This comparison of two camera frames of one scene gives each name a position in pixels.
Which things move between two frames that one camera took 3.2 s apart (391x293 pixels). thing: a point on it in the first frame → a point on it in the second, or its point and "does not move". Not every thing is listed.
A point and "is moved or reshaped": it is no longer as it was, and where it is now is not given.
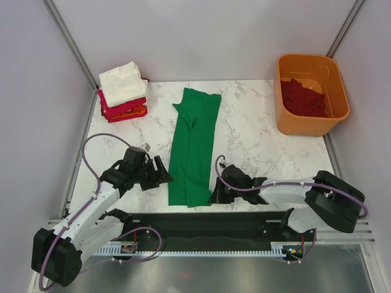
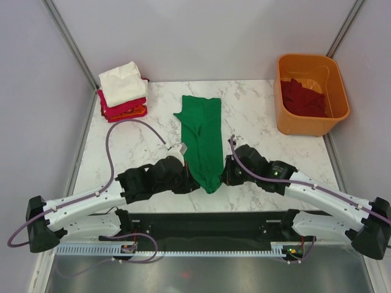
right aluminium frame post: [344, 28] does not move
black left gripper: [159, 176] → [189, 184]
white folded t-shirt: [123, 85] does not move
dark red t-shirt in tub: [300, 101] does not move
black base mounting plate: [200, 229] does not move
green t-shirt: [193, 149] is moved or reshaped
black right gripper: [217, 196] → [228, 177]
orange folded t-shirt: [137, 110] does not move
